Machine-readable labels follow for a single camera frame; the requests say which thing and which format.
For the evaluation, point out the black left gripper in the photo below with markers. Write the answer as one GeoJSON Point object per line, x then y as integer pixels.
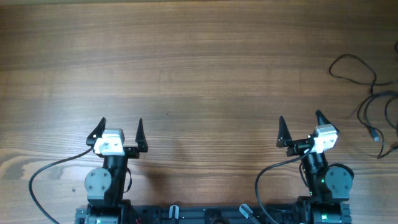
{"type": "Point", "coordinates": [133, 153]}

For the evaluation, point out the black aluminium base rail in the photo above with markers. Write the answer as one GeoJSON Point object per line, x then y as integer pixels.
{"type": "Point", "coordinates": [277, 213]}

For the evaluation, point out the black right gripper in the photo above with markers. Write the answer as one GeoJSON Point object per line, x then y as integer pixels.
{"type": "Point", "coordinates": [299, 145]}

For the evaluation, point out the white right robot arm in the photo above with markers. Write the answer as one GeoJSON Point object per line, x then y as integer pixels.
{"type": "Point", "coordinates": [329, 184]}

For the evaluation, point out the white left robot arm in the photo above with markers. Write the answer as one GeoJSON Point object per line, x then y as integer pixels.
{"type": "Point", "coordinates": [105, 186]}

